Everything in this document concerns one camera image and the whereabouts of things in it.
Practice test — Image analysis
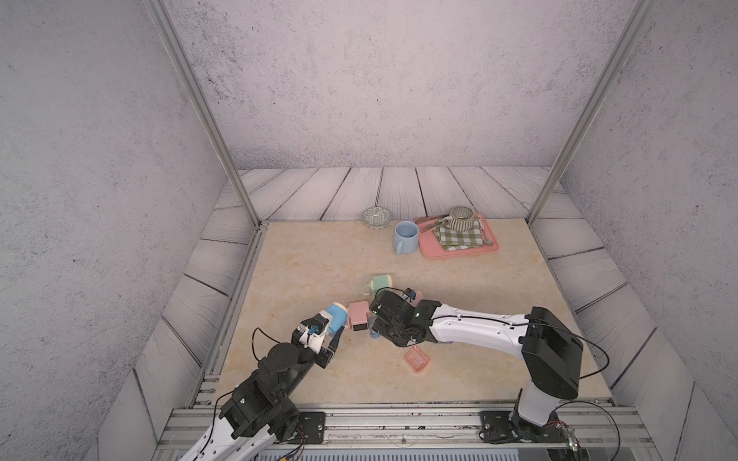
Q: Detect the blue transparent tray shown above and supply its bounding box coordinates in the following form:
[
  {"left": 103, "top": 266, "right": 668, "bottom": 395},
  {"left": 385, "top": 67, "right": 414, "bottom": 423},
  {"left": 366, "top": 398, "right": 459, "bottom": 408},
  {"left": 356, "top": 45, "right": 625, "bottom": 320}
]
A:
[{"left": 367, "top": 318, "right": 381, "bottom": 339}]

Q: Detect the blue pencil sharpener round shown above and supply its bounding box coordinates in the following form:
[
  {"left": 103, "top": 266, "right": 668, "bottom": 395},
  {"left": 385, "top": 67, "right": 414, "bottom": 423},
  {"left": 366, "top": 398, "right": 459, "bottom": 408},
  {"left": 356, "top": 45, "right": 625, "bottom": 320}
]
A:
[{"left": 320, "top": 303, "right": 349, "bottom": 335}]

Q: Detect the green yellow pencil sharpener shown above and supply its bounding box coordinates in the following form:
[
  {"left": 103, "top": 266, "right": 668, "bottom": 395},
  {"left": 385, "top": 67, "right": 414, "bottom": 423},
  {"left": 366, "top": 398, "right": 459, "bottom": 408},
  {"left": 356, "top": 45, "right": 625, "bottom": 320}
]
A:
[{"left": 365, "top": 275, "right": 393, "bottom": 296}]

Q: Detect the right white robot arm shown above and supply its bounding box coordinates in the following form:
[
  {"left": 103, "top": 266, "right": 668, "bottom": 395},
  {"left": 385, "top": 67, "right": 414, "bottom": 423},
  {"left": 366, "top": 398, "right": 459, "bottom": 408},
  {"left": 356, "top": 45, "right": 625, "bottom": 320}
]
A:
[{"left": 370, "top": 289, "right": 584, "bottom": 428}]

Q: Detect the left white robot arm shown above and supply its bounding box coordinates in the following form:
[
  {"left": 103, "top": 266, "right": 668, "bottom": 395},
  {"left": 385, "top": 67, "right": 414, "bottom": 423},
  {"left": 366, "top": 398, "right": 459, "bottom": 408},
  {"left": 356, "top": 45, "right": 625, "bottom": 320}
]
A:
[{"left": 182, "top": 328, "right": 344, "bottom": 460}]

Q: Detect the red transparent tray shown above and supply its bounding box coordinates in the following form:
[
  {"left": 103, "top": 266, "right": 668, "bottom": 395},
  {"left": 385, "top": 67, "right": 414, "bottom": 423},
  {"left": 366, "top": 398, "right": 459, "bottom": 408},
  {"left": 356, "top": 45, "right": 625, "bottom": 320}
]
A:
[{"left": 404, "top": 346, "right": 431, "bottom": 373}]

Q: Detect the pink serving tray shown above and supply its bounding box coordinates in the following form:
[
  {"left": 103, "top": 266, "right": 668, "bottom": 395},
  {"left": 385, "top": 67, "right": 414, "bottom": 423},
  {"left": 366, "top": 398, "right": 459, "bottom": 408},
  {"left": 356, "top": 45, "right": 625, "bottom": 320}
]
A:
[{"left": 414, "top": 212, "right": 499, "bottom": 259}]

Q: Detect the light blue mug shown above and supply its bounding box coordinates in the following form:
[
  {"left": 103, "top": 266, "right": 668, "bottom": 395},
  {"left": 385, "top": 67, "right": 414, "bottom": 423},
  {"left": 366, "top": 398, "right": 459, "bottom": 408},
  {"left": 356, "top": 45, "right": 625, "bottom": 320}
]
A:
[{"left": 393, "top": 221, "right": 420, "bottom": 255}]

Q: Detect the green checkered cloth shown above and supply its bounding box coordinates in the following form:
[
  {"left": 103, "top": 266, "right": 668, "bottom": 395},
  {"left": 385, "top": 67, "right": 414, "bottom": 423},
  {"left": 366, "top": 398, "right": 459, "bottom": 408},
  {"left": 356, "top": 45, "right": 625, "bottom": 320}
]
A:
[{"left": 432, "top": 220, "right": 484, "bottom": 252}]

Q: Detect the patterned ceramic bowl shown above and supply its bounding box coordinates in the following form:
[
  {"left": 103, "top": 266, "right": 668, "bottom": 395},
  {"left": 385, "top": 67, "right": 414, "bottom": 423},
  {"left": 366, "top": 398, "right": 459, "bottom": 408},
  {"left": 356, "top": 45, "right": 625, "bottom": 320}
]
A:
[{"left": 362, "top": 207, "right": 392, "bottom": 230}]

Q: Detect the metal spoon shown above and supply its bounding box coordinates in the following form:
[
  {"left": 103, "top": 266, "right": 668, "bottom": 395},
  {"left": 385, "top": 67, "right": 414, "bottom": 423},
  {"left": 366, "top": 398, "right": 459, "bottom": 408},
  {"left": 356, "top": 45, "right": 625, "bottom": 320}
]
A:
[{"left": 477, "top": 216, "right": 495, "bottom": 246}]

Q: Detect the striped ceramic cup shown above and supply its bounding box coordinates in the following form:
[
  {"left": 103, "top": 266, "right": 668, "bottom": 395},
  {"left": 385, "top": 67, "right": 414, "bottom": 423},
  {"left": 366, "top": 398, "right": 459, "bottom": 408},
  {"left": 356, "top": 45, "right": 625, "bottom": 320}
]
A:
[{"left": 441, "top": 206, "right": 476, "bottom": 232}]

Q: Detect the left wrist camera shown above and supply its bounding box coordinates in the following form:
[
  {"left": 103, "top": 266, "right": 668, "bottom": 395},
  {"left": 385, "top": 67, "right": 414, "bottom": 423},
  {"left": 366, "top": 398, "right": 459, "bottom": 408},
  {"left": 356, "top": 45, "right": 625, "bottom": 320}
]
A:
[{"left": 291, "top": 311, "right": 332, "bottom": 353}]

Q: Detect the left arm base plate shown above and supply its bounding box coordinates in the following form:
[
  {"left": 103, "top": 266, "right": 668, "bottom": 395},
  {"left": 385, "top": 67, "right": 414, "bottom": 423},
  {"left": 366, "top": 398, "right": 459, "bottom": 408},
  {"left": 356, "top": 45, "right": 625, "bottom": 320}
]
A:
[{"left": 288, "top": 411, "right": 327, "bottom": 446}]

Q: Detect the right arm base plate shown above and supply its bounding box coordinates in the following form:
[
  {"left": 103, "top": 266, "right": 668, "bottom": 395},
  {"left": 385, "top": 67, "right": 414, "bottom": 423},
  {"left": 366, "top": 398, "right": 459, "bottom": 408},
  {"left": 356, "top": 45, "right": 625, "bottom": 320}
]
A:
[{"left": 479, "top": 410, "right": 567, "bottom": 445}]

